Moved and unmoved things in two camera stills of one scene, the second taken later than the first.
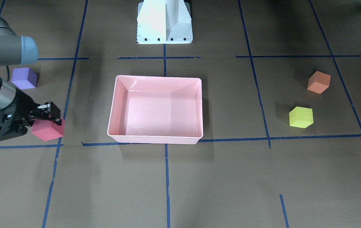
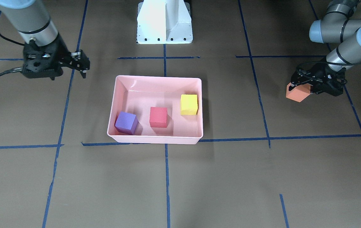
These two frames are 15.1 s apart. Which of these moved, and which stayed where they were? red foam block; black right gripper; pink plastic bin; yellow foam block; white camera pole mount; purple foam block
Moved: red foam block; yellow foam block; black right gripper; purple foam block
Stayed: white camera pole mount; pink plastic bin
